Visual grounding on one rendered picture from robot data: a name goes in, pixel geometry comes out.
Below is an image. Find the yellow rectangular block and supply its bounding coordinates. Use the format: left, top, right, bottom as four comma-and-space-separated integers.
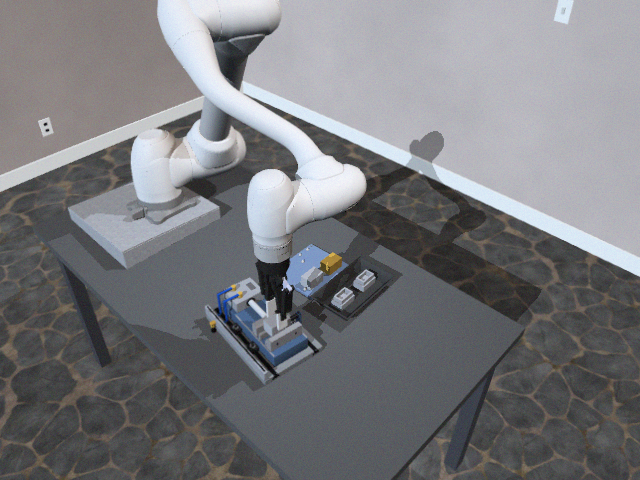
320, 252, 342, 276

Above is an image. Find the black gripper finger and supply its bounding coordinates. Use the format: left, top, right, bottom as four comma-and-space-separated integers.
255, 262, 277, 317
269, 276, 295, 330

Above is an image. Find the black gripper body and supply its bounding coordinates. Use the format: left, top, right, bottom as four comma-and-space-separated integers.
258, 257, 290, 287

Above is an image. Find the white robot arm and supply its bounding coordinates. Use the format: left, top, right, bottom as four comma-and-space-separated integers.
126, 0, 366, 264

